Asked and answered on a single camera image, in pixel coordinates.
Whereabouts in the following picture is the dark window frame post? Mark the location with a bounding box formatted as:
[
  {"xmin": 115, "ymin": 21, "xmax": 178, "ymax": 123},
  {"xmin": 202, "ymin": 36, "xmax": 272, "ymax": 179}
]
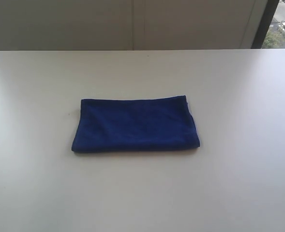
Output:
[{"xmin": 251, "ymin": 0, "xmax": 279, "ymax": 49}]

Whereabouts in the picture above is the blue towel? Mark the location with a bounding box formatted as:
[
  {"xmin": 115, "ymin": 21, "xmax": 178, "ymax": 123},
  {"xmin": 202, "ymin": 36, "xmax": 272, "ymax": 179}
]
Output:
[{"xmin": 72, "ymin": 96, "xmax": 200, "ymax": 153}]

